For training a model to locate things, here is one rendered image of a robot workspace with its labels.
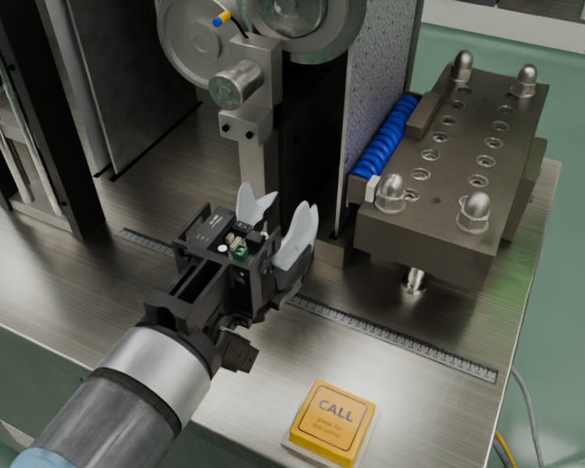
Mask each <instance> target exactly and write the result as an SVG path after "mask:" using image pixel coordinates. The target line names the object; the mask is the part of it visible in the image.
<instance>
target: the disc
mask: <svg viewBox="0 0 585 468"><path fill-rule="evenodd" d="M236 3H237V6H238V9H239V12H240V14H241V16H242V18H243V20H244V22H245V23H246V25H247V27H248V28H249V30H250V31H251V32H252V33H254V34H258V35H262V34H261V33H260V32H259V31H258V30H257V29H256V28H255V26H254V24H253V23H252V21H251V20H250V18H249V16H248V14H247V11H246V9H245V6H244V4H243V0H236ZM366 11H367V0H349V10H348V15H347V19H346V22H345V24H344V27H343V29H342V30H341V31H340V33H339V34H338V35H337V36H336V37H335V39H334V40H333V41H332V42H331V43H330V44H328V45H327V46H325V47H324V48H322V49H320V50H319V51H316V52H313V53H307V54H297V53H292V52H288V51H286V50H283V49H282V58H283V59H287V60H289V61H292V62H296V63H301V64H320V63H323V62H327V61H330V60H332V59H335V58H337V57H339V56H340V55H342V54H343V53H344V52H345V51H346V50H347V49H348V48H349V47H350V46H351V45H352V44H353V43H354V41H355V40H356V39H357V37H358V35H359V33H360V31H361V28H362V26H363V23H364V20H365V16H366ZM262 36H263V35H262Z"/></svg>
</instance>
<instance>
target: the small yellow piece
mask: <svg viewBox="0 0 585 468"><path fill-rule="evenodd" d="M229 19H231V20H232V21H233V22H234V23H235V24H236V25H237V27H238V28H239V30H240V32H241V34H242V35H243V36H244V37H245V38H249V36H248V35H247V34H246V33H245V32H244V30H243V29H242V27H241V26H240V24H239V23H238V22H237V21H236V20H235V18H233V17H232V16H231V15H230V13H229V12H228V11H224V12H223V13H221V14H220V15H219V16H217V17H216V18H215V19H214V20H213V25H214V26H215V27H216V28H217V27H219V26H221V25H223V24H224V23H225V22H227V21H228V20H229Z"/></svg>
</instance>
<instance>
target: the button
mask: <svg viewBox="0 0 585 468"><path fill-rule="evenodd" d="M374 409H375V404H374V403H372V402H370V401H368V400H366V399H364V398H361V397H359V396H355V395H353V394H351V393H348V392H346V391H345V390H343V389H340V388H338V387H336V386H333V385H331V384H329V383H325V382H323V381H321V380H316V381H315V382H314V384H313V386H312V388H311V390H310V392H309V394H308V396H307V398H306V400H305V403H304V405H303V406H302V408H301V409H300V411H299V413H298V415H297V417H296V419H295V421H294V423H293V425H292V427H291V429H290V441H291V442H293V443H294V444H296V445H298V446H300V447H302V448H304V449H307V450H310V451H312V452H314V453H316V454H318V455H319V456H321V457H323V458H325V459H327V460H329V461H332V462H335V463H337V464H339V465H341V466H343V467H344V468H351V467H352V465H353V462H354V460H355V458H356V456H357V454H358V450H359V448H360V445H361V443H362V440H363V438H364V436H365V434H366V432H367V429H368V427H369V425H370V422H371V418H372V416H373V413H374Z"/></svg>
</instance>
